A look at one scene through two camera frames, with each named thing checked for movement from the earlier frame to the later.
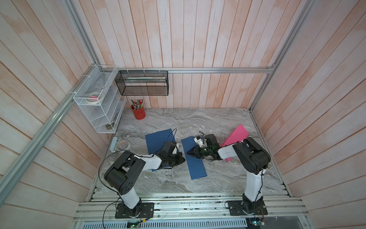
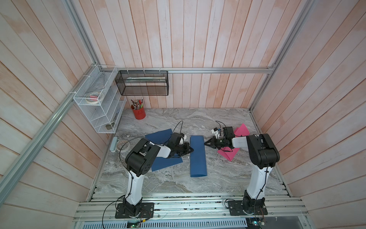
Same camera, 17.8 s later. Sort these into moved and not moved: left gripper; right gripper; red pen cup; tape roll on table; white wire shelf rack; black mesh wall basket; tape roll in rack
Moved: right gripper; left gripper
Not moved: red pen cup; black mesh wall basket; tape roll in rack; tape roll on table; white wire shelf rack
